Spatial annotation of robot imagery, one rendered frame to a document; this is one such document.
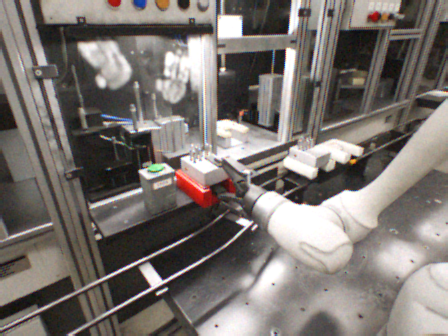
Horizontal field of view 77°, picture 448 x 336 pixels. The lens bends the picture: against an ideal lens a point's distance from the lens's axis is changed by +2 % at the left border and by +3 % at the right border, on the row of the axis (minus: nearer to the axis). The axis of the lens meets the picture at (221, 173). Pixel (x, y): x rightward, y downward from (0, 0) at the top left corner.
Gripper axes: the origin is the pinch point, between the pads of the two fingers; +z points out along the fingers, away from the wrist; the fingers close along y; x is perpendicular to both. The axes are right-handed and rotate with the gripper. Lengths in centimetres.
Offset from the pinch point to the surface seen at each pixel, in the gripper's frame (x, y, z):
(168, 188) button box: 13.6, -1.6, 2.3
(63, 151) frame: 34.3, 9.3, 15.9
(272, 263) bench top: -13.0, -30.4, -16.0
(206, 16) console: -8.0, 39.8, 15.7
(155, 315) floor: 9, -100, 37
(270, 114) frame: -58, 0, 33
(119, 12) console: 16.3, 39.7, 15.6
